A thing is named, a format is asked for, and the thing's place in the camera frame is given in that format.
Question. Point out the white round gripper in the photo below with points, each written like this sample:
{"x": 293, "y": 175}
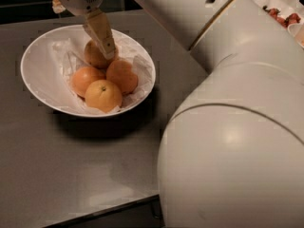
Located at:
{"x": 96, "y": 22}

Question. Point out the yellowish orange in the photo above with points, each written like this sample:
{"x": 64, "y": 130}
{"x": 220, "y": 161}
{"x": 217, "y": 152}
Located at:
{"x": 95, "y": 58}

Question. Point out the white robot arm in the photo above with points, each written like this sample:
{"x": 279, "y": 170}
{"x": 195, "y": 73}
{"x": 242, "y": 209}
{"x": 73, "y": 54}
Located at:
{"x": 232, "y": 155}

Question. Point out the white paper bowl liner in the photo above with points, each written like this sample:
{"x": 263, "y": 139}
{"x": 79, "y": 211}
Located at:
{"x": 69, "y": 55}

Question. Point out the large white bowl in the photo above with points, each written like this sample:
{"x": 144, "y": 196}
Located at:
{"x": 39, "y": 72}

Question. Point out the white bowl with strawberries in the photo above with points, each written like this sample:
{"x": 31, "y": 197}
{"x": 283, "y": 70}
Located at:
{"x": 297, "y": 31}

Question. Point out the orange at left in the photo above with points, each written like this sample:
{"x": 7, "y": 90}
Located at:
{"x": 83, "y": 77}

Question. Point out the orange at right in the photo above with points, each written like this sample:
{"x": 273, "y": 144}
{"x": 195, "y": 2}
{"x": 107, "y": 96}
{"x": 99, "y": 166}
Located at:
{"x": 120, "y": 73}

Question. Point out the orange at front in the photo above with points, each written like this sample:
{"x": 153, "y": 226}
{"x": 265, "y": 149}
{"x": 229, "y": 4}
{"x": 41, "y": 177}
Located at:
{"x": 103, "y": 95}

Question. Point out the red strawberries pile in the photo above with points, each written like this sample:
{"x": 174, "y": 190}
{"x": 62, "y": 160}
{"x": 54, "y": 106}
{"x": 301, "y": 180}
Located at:
{"x": 286, "y": 21}

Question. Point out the dark drawer front with handle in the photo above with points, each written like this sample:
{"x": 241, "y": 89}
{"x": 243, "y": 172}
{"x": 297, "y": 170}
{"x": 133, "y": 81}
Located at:
{"x": 142, "y": 213}

